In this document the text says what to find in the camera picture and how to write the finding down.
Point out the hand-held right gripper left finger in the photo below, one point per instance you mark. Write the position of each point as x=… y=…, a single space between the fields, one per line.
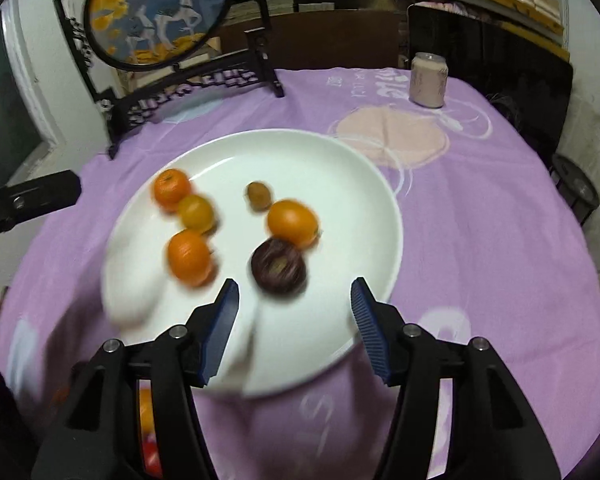
x=219 y=332

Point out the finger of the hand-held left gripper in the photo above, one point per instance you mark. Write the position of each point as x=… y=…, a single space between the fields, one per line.
x=35 y=197

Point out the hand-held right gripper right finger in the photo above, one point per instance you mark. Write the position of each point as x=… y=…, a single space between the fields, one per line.
x=369 y=332

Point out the dark purple passion fruit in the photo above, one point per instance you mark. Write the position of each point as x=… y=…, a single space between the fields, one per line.
x=278 y=272

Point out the yellowish tangerine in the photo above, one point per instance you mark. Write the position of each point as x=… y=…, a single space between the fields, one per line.
x=197 y=212

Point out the large orange tangerine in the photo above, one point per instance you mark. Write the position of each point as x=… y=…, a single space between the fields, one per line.
x=292 y=222

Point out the small orange tangerine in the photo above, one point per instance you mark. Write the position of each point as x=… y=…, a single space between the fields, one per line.
x=171 y=189

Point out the small brown kiwi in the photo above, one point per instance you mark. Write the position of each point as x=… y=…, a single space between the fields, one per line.
x=258 y=196

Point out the white round plate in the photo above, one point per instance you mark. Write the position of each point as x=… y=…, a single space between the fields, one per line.
x=330 y=185

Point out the orange red object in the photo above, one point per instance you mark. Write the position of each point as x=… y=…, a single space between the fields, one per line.
x=146 y=410

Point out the purple printed tablecloth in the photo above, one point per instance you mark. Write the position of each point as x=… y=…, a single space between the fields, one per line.
x=480 y=210

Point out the round deer screen black stand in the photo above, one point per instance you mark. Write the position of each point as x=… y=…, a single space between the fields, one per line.
x=155 y=10

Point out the dark round stool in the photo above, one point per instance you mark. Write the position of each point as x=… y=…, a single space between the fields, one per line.
x=577 y=187

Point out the brown wooden cabinet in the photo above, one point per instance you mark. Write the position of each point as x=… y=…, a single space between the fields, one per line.
x=330 y=37

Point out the black chair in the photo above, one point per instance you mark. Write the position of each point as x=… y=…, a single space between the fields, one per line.
x=505 y=65

